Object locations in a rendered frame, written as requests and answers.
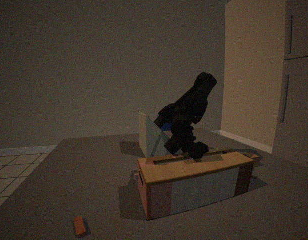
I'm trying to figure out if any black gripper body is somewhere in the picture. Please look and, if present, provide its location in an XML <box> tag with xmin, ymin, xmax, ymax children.
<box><xmin>182</xmin><ymin>125</ymin><xmax>209</xmax><ymax>159</ymax></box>

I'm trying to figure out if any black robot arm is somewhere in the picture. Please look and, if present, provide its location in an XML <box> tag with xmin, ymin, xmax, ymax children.
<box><xmin>154</xmin><ymin>72</ymin><xmax>217</xmax><ymax>155</ymax></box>

